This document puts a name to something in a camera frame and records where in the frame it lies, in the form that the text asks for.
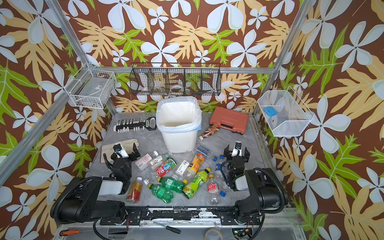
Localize green bottle yellow cap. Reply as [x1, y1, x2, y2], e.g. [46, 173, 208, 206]
[157, 177, 188, 194]
[148, 183, 174, 204]

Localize tape roll in basket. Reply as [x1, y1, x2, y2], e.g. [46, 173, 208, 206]
[170, 84, 184, 93]

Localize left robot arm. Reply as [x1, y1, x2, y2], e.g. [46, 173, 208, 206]
[50, 144, 140, 224]

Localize crushed blue label water bottle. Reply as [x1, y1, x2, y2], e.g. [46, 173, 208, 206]
[195, 145, 218, 162]

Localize small white label bottle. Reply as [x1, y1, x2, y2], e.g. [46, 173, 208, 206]
[172, 160, 190, 180]

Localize clear bottle green cap band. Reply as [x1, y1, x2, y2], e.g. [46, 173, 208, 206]
[149, 153, 172, 170]

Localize black handled screwdriver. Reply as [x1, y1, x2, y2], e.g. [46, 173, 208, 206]
[153, 222, 181, 234]

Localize white wire basket right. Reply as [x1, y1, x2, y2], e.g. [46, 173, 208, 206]
[258, 87, 315, 138]

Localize lime green label bottle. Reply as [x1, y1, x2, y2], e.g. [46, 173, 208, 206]
[183, 168, 211, 199]

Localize black socket holder rail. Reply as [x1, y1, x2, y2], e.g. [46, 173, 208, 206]
[113, 117, 157, 133]

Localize blue object in basket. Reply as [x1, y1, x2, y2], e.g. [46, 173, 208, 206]
[264, 106, 278, 117]

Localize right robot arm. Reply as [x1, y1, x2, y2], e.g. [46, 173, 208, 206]
[218, 141, 289, 224]

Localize tape roll bottom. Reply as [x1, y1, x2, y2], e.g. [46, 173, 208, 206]
[204, 228, 225, 240]

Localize white wire basket left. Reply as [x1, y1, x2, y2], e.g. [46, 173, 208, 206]
[65, 64, 117, 109]

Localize white wire basket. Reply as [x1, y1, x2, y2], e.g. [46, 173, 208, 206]
[258, 87, 315, 138]
[65, 64, 117, 109]

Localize orange handled tool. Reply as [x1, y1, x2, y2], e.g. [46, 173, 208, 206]
[59, 229, 93, 237]

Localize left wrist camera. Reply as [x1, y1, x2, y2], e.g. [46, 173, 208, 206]
[111, 144, 129, 159]

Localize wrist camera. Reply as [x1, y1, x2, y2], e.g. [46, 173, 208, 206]
[232, 141, 242, 157]
[111, 144, 129, 159]

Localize clear bottle pink label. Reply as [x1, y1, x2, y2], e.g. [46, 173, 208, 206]
[135, 151, 159, 170]

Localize black wire wall basket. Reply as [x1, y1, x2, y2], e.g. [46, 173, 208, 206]
[128, 63, 222, 97]

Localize red label colourful bottle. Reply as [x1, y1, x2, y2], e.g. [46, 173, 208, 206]
[151, 158, 177, 181]

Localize red plastic tool case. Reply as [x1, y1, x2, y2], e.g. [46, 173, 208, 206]
[210, 107, 249, 135]

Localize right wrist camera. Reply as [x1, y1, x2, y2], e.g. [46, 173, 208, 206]
[232, 141, 242, 157]

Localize brown label bottle by case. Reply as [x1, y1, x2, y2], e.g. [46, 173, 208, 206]
[199, 124, 220, 141]

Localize green bottle yellow cap lower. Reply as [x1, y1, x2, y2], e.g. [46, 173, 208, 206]
[148, 183, 174, 204]

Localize green bottle yellow cap upper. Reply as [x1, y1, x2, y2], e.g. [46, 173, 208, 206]
[157, 177, 188, 194]

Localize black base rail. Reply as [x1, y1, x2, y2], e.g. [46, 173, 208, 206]
[100, 206, 262, 226]

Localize clear bin liner bag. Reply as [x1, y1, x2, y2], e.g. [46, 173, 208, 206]
[156, 96, 202, 134]

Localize clear bottle red label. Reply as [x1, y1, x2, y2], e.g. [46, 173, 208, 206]
[207, 174, 220, 205]

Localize white plastic trash bin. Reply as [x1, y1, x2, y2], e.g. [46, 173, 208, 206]
[161, 131, 198, 153]

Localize orange juice label bottle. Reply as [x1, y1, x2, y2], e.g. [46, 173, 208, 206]
[185, 153, 205, 182]

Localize red tea bottle white cap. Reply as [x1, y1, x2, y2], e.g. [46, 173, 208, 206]
[126, 177, 143, 204]

